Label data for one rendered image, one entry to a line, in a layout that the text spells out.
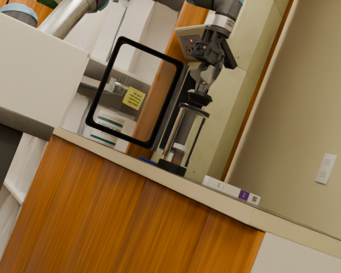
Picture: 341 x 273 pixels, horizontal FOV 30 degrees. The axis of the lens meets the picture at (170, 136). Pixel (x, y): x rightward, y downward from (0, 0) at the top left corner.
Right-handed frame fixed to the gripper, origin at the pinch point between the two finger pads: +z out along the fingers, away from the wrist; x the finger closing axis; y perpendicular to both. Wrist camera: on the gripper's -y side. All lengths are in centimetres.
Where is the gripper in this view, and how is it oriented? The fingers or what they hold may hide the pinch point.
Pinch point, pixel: (202, 89)
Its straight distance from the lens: 214.1
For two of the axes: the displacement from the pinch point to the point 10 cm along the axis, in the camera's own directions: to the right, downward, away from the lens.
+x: 5.9, 1.9, -7.8
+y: -7.2, -3.1, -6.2
